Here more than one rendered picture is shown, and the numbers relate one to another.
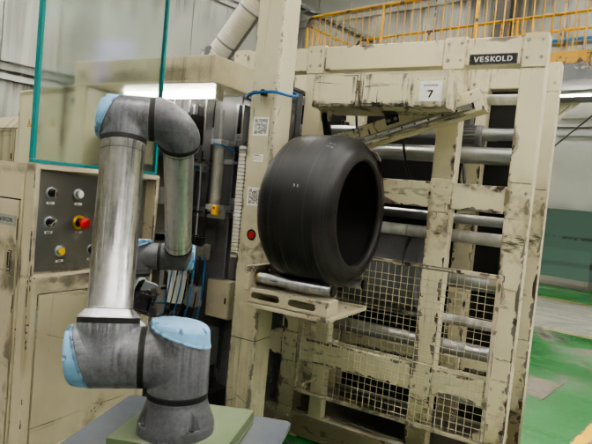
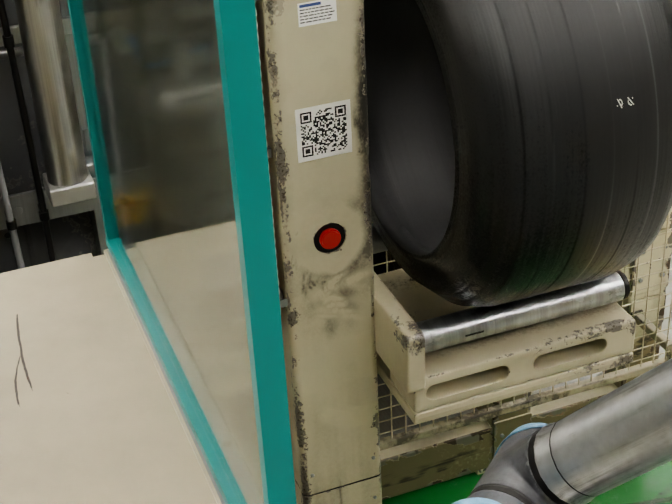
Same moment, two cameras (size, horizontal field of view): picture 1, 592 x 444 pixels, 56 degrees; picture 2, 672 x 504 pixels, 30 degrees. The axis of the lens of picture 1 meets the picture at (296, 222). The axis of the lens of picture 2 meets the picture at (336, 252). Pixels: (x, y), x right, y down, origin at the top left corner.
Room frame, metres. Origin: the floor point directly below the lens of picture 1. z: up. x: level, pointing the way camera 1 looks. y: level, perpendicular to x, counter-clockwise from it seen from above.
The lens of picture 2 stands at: (1.38, 1.29, 1.91)
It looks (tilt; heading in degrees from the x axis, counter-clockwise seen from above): 31 degrees down; 310
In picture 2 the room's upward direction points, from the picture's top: 3 degrees counter-clockwise
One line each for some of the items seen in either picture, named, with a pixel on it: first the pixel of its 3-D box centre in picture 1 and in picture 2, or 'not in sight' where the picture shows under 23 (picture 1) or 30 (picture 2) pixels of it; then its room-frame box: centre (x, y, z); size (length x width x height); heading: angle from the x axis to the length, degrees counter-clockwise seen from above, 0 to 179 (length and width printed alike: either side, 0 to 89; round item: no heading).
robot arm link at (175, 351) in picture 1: (175, 354); not in sight; (1.37, 0.27, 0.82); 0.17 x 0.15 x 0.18; 99
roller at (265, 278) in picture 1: (294, 284); (517, 312); (2.15, -0.02, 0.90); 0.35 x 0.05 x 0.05; 60
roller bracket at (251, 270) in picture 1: (274, 274); (363, 293); (2.36, 0.07, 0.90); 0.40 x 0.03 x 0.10; 150
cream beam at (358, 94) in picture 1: (386, 95); not in sight; (2.46, -0.34, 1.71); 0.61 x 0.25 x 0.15; 60
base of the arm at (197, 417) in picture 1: (176, 409); not in sight; (1.37, 0.25, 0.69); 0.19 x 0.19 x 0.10
